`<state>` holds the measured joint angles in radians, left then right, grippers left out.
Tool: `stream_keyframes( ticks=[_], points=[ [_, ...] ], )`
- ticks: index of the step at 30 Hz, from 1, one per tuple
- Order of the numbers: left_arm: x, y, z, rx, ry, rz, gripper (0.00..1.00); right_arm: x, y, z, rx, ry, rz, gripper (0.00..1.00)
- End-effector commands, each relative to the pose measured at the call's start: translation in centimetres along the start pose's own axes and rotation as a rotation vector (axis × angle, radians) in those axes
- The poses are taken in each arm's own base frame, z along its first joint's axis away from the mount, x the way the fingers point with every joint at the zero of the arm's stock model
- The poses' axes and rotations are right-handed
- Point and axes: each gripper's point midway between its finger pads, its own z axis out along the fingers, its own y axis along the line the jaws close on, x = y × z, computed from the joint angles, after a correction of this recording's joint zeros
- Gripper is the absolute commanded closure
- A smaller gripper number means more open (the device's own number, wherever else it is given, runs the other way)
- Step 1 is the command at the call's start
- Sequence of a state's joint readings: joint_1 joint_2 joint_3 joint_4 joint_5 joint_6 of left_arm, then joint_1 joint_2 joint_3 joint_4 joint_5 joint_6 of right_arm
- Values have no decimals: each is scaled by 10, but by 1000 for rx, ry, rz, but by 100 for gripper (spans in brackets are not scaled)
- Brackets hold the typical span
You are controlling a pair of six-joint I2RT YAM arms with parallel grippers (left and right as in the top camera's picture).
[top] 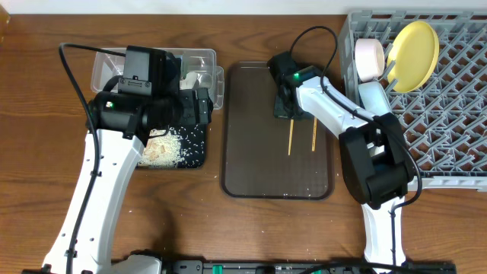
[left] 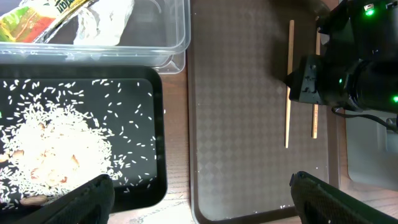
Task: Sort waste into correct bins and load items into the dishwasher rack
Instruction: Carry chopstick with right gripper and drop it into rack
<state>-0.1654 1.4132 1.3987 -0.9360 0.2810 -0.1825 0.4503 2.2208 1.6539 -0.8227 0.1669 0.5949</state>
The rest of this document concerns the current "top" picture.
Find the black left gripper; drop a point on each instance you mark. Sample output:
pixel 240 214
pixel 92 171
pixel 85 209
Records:
pixel 203 105

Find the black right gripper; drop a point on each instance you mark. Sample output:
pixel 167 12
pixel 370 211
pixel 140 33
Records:
pixel 287 112

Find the white tissue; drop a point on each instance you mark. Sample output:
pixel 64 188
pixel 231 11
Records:
pixel 191 81

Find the rice leftovers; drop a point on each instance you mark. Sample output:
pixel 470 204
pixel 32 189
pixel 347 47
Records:
pixel 181 147

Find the blue bowl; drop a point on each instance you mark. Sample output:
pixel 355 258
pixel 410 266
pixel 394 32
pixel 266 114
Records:
pixel 374 98

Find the pink bowl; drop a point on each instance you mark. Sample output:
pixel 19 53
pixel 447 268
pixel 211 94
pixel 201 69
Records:
pixel 369 59

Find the yellow plate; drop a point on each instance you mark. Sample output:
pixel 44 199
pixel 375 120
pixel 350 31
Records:
pixel 414 56

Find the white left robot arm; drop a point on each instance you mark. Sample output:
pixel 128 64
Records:
pixel 147 93

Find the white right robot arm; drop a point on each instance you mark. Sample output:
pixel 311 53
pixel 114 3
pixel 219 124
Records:
pixel 376 164

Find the black waste tray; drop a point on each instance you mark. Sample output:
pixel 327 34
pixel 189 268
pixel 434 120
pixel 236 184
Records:
pixel 158 117

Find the clear plastic waste bin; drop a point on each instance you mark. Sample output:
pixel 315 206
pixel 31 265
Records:
pixel 203 61

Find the grey dishwasher rack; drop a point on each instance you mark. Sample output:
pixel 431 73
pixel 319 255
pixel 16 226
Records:
pixel 444 120

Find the dark brown serving tray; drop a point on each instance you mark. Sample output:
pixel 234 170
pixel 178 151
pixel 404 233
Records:
pixel 255 157

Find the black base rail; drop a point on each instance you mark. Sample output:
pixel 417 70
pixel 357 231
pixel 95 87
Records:
pixel 347 267

